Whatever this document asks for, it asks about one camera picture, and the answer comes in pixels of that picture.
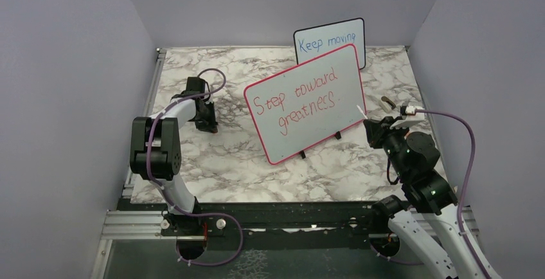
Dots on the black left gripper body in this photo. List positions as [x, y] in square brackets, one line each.
[207, 120]

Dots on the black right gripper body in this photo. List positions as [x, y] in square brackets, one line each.
[393, 138]

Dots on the red capped white marker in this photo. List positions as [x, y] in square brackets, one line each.
[362, 112]

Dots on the red framed whiteboard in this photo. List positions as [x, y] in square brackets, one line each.
[306, 104]

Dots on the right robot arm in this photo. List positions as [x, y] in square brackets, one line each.
[453, 252]

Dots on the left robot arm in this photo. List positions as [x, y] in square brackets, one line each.
[155, 149]

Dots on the small whiteboard eraser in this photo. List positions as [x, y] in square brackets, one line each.
[387, 104]

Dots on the black framed written whiteboard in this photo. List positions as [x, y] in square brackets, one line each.
[317, 40]

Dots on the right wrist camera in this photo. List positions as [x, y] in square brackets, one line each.
[410, 115]

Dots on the black aluminium base frame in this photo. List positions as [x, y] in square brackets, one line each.
[252, 240]

